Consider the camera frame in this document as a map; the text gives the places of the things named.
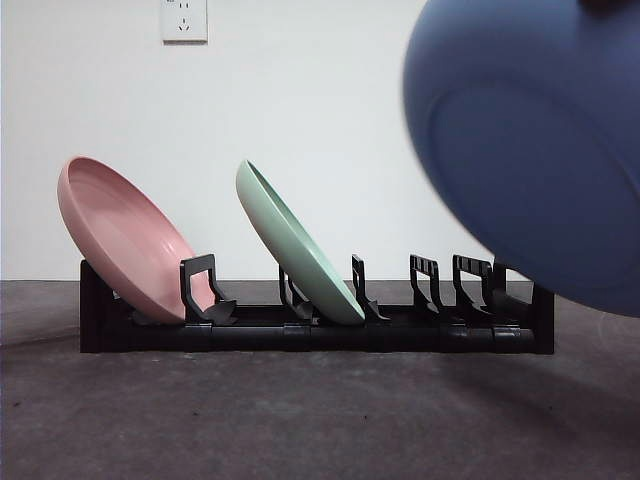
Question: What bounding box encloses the blue plate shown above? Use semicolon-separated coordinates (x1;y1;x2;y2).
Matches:
402;0;640;320

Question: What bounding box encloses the white wall socket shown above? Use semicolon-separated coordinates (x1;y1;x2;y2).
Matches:
162;0;209;45

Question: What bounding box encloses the green plate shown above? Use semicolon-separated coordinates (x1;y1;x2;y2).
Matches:
235;158;367;326

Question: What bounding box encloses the black plastic dish rack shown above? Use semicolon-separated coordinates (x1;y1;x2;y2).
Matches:
79;253;555;356

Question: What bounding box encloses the pink plate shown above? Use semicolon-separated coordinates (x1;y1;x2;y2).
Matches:
58;156;221;325

